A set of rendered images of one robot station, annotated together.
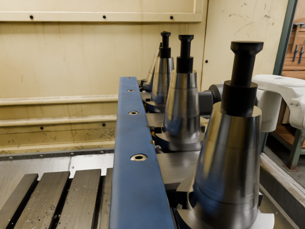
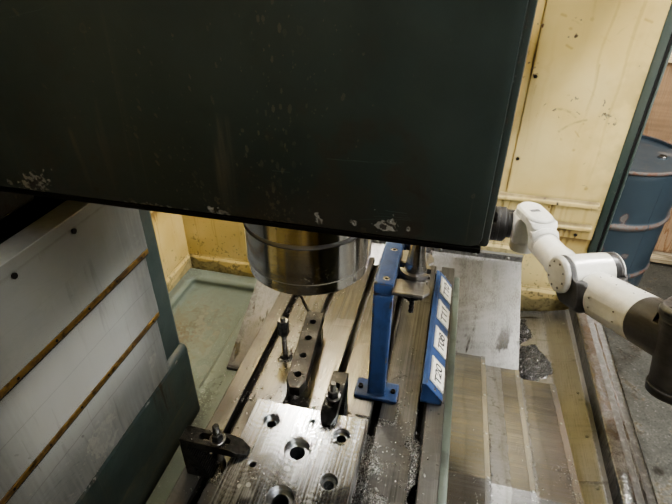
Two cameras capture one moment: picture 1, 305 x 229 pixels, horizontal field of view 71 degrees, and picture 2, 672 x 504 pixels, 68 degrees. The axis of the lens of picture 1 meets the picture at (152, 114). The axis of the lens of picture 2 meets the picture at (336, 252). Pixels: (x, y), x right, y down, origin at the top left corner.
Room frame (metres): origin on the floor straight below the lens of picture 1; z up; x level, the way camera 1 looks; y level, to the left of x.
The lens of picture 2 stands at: (-0.73, -0.19, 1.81)
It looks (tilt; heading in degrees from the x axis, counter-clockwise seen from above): 33 degrees down; 21
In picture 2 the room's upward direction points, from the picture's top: straight up
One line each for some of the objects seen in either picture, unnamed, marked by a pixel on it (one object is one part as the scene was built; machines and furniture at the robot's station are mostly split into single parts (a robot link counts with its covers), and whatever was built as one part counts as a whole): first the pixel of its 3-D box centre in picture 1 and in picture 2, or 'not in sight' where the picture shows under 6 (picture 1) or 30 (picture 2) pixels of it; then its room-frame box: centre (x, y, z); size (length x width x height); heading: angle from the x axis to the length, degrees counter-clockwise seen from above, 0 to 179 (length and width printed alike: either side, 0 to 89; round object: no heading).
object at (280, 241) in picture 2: not in sight; (308, 221); (-0.24, 0.03, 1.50); 0.16 x 0.16 x 0.12
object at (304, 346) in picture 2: not in sight; (306, 355); (0.07, 0.19, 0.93); 0.26 x 0.05 x 0.06; 12
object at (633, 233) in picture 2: not in sight; (597, 224); (2.01, -0.69, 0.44); 0.60 x 0.60 x 0.88
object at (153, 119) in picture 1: (170, 121); not in sight; (0.27, -0.03, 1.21); 0.07 x 0.05 x 0.01; 97
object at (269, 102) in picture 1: (250, 104); (515, 226); (0.47, -0.23, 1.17); 0.11 x 0.11 x 0.11; 6
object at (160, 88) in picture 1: (164, 79); not in sight; (0.33, -0.02, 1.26); 0.04 x 0.04 x 0.07
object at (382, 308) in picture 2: not in sight; (379, 345); (0.05, 0.00, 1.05); 0.10 x 0.05 x 0.30; 97
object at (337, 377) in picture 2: not in sight; (333, 405); (-0.08, 0.06, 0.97); 0.13 x 0.03 x 0.15; 7
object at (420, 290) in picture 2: not in sight; (411, 289); (0.06, -0.05, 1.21); 0.07 x 0.05 x 0.01; 97
